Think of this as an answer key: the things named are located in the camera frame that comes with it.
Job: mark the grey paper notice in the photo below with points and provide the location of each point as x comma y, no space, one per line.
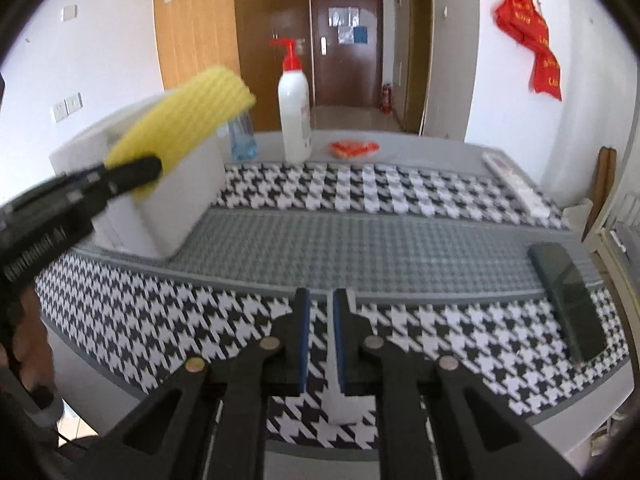
342,16

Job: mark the wooden boards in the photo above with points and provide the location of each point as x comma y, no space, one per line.
605,180

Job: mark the white metal bed frame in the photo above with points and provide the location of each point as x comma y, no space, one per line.
622,175

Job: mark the yellow foam net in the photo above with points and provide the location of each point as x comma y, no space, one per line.
190,110

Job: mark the wooden wardrobe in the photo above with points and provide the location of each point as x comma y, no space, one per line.
200,25

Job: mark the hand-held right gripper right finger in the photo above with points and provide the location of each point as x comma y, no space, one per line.
341,350

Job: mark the blue paper notice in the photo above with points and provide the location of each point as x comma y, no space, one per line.
360,35

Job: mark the orange snack packet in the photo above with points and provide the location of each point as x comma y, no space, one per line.
352,149

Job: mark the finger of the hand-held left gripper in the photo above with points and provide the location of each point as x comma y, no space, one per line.
132,175

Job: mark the white remote control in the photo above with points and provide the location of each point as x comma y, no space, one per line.
520,185

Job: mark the red hanging cloth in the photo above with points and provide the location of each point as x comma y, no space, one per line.
525,25

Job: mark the white wall switch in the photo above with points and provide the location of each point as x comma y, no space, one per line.
70,12

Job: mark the brown side door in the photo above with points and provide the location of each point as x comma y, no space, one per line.
419,50

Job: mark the blue spray bottle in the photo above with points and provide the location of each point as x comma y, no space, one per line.
243,145

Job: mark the white foam box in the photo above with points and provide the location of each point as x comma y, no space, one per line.
165,210

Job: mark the white double wall socket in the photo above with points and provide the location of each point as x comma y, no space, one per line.
67,107

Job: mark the red fire extinguisher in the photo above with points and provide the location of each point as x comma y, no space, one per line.
386,100

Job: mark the person's left hand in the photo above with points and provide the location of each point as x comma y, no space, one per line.
32,340

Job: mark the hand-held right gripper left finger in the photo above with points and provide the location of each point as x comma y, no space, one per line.
301,350

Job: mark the black smartphone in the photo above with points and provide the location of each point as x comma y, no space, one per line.
570,300

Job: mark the dark brown entrance door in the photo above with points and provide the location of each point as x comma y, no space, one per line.
350,70

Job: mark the white pump bottle red cap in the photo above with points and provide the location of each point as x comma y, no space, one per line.
295,115

